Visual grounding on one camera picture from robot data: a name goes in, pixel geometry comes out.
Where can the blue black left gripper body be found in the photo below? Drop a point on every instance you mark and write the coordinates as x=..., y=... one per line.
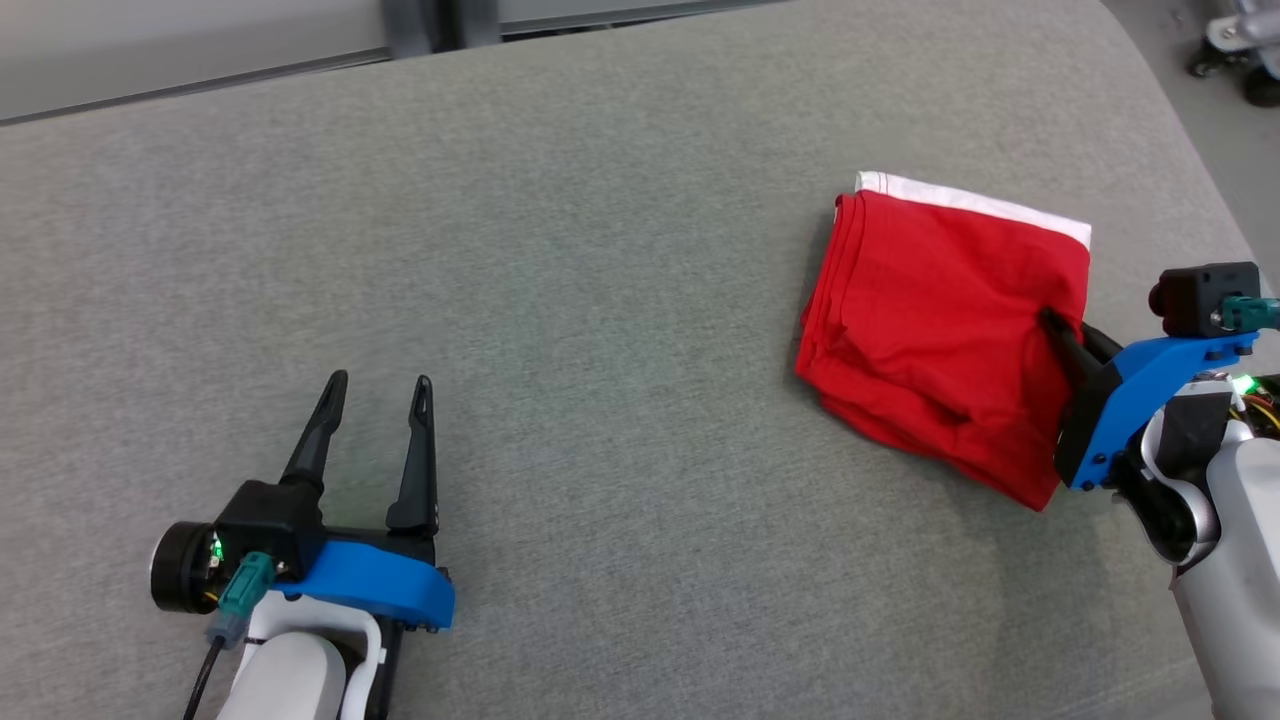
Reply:
x=380, y=585

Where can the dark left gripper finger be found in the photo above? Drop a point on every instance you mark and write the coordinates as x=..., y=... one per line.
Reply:
x=418, y=460
x=318, y=430

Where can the grey metal partition post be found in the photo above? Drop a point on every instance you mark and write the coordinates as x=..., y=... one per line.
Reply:
x=440, y=25

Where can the wheeled grey metal base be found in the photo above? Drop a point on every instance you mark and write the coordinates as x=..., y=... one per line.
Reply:
x=1245, y=45

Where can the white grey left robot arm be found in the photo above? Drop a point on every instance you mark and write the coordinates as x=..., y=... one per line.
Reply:
x=290, y=670

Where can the red jersey with white trim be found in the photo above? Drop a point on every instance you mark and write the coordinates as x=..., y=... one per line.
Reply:
x=940, y=330

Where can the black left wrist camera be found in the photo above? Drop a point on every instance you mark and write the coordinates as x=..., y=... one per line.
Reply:
x=240, y=540

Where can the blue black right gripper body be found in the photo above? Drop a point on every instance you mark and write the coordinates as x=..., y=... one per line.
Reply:
x=1125, y=400

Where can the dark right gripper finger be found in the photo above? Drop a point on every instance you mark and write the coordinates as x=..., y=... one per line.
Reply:
x=1102, y=345
x=1065, y=345

